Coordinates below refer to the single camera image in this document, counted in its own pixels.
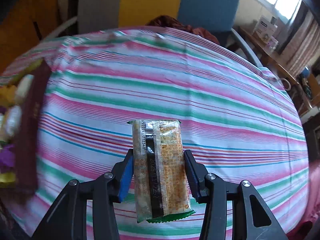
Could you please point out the purple snack packet in tin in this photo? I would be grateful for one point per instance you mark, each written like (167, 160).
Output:
(7, 158)

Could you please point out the grey yellow blue chair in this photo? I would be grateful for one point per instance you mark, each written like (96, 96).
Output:
(216, 16)

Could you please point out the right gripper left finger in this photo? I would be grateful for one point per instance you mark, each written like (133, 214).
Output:
(66, 218)

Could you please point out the cracker packet green ends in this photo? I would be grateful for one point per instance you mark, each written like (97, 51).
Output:
(161, 187)

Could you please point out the white product box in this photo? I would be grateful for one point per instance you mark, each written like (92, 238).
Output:
(264, 29)

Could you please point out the wooden wardrobe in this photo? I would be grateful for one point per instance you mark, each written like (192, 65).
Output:
(24, 23)

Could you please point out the gold metal tin box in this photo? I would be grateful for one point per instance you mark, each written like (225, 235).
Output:
(24, 176)

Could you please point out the wooden side desk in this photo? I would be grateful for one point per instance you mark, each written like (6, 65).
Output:
(307, 108)

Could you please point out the dark red cloth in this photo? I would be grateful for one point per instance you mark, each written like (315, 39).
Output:
(170, 22)

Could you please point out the striped tablecloth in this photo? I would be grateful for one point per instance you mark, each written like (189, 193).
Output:
(236, 118)

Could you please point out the striped curtain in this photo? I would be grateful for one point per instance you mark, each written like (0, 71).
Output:
(303, 47)

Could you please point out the white cake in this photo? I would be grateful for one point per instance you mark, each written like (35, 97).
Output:
(13, 120)

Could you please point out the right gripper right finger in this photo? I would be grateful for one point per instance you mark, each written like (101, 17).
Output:
(252, 218)

